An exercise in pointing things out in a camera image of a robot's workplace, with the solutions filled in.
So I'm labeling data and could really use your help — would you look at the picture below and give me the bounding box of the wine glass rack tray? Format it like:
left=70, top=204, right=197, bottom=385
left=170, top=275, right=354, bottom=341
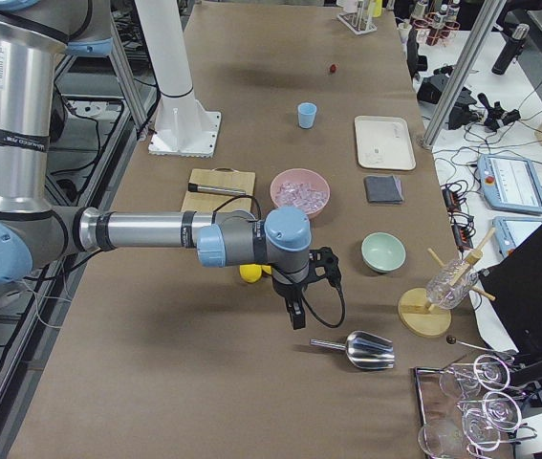
left=412, top=350, right=542, bottom=458

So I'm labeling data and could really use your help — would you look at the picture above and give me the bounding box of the teach pendant near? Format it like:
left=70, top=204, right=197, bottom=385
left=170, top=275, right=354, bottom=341
left=491, top=216, right=542, bottom=258

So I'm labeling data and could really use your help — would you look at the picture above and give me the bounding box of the metal rod with black tip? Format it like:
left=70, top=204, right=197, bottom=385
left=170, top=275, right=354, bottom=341
left=187, top=183, right=247, bottom=197

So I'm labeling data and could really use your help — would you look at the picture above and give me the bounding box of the metal ice scoop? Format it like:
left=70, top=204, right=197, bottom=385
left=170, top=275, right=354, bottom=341
left=310, top=331, right=395, bottom=371

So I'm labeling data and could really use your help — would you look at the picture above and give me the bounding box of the pink bowl of ice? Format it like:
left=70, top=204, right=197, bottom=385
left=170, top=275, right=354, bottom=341
left=270, top=168, right=331, bottom=219

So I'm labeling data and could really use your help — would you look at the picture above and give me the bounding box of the wooden glass rack stand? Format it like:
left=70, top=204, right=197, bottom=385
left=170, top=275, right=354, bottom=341
left=398, top=228, right=496, bottom=338

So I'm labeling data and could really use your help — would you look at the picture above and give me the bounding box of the white cup rack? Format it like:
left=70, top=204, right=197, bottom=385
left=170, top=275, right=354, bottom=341
left=336, top=0, right=377, bottom=35

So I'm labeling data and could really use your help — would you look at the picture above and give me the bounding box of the blue plastic cup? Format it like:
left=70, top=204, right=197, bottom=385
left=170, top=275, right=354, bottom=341
left=297, top=101, right=317, bottom=129

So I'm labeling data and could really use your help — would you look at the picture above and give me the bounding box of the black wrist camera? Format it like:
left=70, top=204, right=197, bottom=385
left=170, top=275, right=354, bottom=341
left=308, top=247, right=342, bottom=289

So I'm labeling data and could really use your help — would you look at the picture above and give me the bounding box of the teach pendant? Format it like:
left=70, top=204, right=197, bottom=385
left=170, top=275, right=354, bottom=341
left=491, top=216, right=542, bottom=258
left=477, top=154, right=542, bottom=215

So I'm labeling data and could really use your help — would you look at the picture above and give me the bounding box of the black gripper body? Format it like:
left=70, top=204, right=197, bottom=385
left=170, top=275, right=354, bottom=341
left=271, top=263, right=310, bottom=303

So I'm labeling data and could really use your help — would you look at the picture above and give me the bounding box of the black monitor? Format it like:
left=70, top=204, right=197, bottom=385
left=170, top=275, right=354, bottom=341
left=480, top=224, right=542, bottom=357

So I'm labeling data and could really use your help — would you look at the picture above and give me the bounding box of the grey folded cloth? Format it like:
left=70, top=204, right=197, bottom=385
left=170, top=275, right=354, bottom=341
left=364, top=175, right=403, bottom=204

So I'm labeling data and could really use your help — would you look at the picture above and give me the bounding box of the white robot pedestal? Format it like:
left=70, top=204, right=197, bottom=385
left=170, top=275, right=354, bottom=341
left=136, top=0, right=222, bottom=158

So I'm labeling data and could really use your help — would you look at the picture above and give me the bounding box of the cream rabbit tray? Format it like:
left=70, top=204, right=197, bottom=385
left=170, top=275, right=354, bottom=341
left=354, top=115, right=416, bottom=171

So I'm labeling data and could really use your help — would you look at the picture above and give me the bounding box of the wooden cutting board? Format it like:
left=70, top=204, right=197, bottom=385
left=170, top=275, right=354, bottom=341
left=181, top=168, right=256, bottom=212

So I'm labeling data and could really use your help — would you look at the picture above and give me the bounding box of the teach pendant far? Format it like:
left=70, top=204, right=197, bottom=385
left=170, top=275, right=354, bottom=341
left=477, top=154, right=542, bottom=215

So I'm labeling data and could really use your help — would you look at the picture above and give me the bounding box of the clear glass on rack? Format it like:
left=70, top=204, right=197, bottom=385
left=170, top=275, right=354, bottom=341
left=425, top=259, right=478, bottom=310

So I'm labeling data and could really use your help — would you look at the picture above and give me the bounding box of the green bowl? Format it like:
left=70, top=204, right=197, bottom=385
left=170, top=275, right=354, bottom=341
left=360, top=232, right=406, bottom=273

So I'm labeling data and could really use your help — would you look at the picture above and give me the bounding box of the aluminium frame post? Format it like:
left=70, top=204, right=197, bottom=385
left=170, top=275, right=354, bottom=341
left=421, top=0, right=506, bottom=151

